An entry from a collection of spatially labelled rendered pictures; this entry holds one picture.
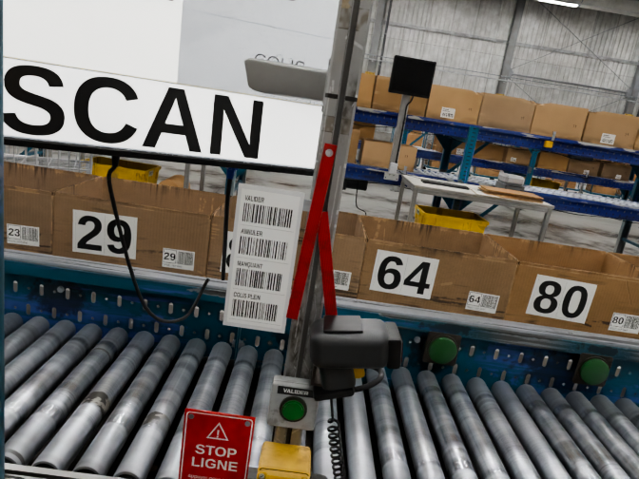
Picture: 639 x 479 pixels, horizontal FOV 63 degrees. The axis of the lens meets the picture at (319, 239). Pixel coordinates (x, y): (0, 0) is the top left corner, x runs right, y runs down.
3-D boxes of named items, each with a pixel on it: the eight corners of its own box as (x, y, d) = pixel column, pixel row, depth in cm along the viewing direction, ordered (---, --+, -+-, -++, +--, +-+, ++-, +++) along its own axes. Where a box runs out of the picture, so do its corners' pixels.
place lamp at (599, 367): (578, 384, 131) (587, 359, 129) (576, 381, 132) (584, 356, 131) (606, 388, 131) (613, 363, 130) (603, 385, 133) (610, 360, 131)
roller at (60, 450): (23, 492, 82) (23, 466, 80) (136, 344, 132) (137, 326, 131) (55, 496, 82) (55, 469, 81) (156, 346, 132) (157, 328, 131)
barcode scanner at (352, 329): (400, 408, 67) (405, 334, 65) (308, 407, 67) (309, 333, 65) (394, 381, 74) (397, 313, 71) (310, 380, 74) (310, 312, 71)
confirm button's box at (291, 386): (265, 428, 72) (271, 384, 70) (267, 414, 75) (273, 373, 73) (314, 434, 72) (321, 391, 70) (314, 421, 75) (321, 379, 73)
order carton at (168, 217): (50, 257, 131) (51, 191, 127) (99, 230, 160) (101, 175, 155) (205, 279, 132) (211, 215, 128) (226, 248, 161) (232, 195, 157)
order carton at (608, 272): (502, 322, 135) (518, 260, 131) (471, 284, 164) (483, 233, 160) (648, 343, 137) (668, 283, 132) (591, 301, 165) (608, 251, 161)
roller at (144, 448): (139, 506, 82) (107, 505, 82) (208, 353, 133) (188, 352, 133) (137, 478, 81) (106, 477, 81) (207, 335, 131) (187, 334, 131)
